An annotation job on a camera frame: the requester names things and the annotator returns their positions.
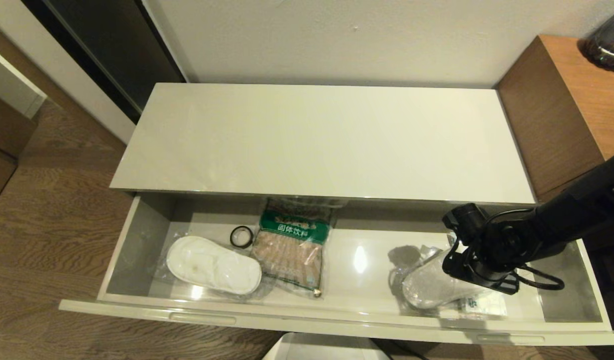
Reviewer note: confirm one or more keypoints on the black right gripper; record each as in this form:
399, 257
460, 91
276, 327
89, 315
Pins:
477, 275

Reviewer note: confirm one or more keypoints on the white packet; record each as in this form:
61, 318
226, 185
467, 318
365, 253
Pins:
482, 305

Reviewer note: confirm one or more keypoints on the white slippers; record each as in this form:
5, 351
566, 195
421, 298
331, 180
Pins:
427, 290
211, 265

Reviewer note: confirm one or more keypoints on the beige cabinet drawer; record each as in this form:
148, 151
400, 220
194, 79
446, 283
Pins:
357, 300

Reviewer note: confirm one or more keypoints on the black tape roll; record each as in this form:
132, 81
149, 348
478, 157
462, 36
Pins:
232, 237

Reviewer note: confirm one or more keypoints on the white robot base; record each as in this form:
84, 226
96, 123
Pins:
327, 347

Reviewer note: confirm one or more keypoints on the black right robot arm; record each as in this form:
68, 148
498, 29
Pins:
562, 220

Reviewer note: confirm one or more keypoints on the brown wooden desk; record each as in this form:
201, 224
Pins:
552, 110

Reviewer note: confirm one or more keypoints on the drink powder bag green label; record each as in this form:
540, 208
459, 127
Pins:
291, 250

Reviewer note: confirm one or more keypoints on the beige glossy cabinet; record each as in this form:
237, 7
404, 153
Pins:
337, 140

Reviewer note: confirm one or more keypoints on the dark glass vase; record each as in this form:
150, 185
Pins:
609, 47

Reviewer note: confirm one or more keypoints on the dark door panel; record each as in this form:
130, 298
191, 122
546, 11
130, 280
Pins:
111, 45

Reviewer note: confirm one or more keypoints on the wooden cabinet with white top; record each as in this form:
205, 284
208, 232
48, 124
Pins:
6, 125

